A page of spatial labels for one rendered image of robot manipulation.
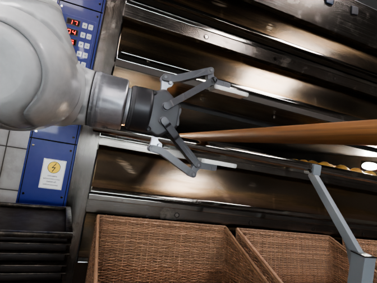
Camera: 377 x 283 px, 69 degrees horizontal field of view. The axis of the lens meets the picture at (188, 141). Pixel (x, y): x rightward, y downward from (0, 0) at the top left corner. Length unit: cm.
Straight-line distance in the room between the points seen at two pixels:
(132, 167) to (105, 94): 73
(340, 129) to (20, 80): 34
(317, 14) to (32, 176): 149
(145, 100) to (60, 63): 20
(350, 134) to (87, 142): 93
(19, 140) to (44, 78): 90
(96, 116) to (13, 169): 74
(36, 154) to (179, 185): 55
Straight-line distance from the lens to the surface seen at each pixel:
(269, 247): 138
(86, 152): 112
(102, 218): 111
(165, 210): 118
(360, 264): 88
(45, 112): 28
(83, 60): 113
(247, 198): 131
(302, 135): 44
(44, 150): 110
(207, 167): 50
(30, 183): 112
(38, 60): 26
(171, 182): 117
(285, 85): 145
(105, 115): 44
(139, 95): 45
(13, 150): 115
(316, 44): 161
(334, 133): 40
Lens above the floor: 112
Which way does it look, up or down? 3 degrees up
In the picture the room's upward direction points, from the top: 10 degrees clockwise
